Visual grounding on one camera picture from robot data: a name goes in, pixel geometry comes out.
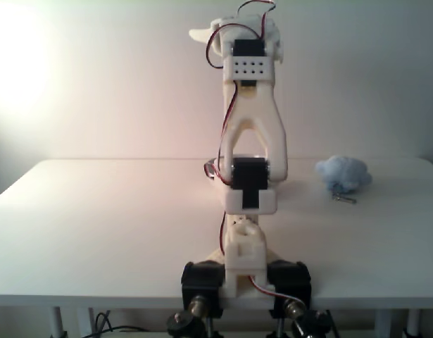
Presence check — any skyblue star plush doll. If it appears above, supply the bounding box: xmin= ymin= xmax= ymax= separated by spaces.
xmin=314 ymin=155 xmax=374 ymax=205

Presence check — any black table clamp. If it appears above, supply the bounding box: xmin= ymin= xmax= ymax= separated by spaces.
xmin=180 ymin=260 xmax=227 ymax=320
xmin=267 ymin=259 xmax=313 ymax=318

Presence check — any black tripod head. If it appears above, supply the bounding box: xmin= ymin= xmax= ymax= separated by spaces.
xmin=291 ymin=309 xmax=341 ymax=338
xmin=165 ymin=311 xmax=189 ymax=337

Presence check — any white table leg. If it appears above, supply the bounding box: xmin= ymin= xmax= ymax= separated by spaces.
xmin=373 ymin=309 xmax=394 ymax=338

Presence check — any gripper servo wire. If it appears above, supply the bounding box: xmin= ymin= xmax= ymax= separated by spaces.
xmin=236 ymin=1 xmax=277 ymax=40

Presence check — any red black arm wire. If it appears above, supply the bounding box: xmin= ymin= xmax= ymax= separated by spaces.
xmin=203 ymin=23 xmax=239 ymax=187

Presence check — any black floor cable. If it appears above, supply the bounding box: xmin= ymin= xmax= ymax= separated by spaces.
xmin=90 ymin=311 xmax=168 ymax=335

